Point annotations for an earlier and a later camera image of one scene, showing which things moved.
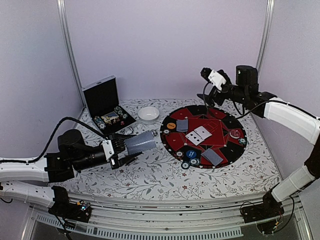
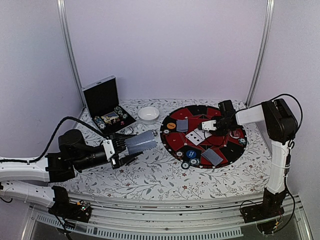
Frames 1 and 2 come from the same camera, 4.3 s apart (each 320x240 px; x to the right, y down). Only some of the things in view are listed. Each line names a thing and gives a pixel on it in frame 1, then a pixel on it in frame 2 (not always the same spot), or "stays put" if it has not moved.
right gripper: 208,100 -> 220,133
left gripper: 116,139 stays put
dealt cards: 212,156 stays put
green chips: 194,161 stays put
